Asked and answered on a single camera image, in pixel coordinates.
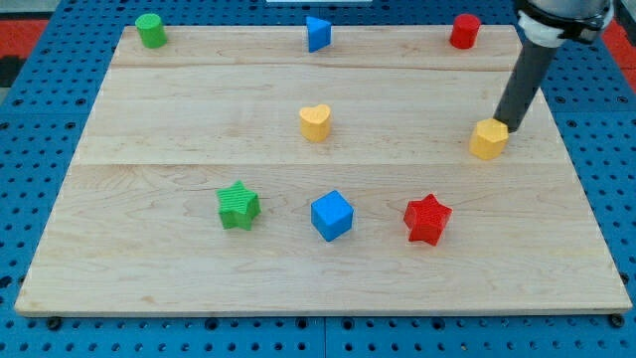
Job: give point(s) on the red star block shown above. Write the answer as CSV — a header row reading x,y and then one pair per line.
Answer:
x,y
426,220

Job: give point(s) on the yellow hexagon block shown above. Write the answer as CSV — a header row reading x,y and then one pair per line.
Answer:
x,y
488,139

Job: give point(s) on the light wooden board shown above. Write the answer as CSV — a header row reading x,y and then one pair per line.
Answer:
x,y
135,230

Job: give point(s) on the yellow heart block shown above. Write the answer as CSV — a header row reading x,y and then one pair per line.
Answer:
x,y
315,122

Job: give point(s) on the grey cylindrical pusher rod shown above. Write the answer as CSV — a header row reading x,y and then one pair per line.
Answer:
x,y
525,80

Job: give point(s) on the green star block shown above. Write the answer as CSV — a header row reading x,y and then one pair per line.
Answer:
x,y
238,206

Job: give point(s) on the red cylinder block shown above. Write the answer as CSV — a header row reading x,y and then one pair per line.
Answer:
x,y
465,30

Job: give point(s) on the blue cube block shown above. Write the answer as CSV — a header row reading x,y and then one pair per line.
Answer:
x,y
332,215

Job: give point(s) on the green cylinder block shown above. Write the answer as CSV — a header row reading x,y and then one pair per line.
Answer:
x,y
151,30

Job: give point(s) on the blue triangle block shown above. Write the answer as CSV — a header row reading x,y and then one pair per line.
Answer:
x,y
319,33

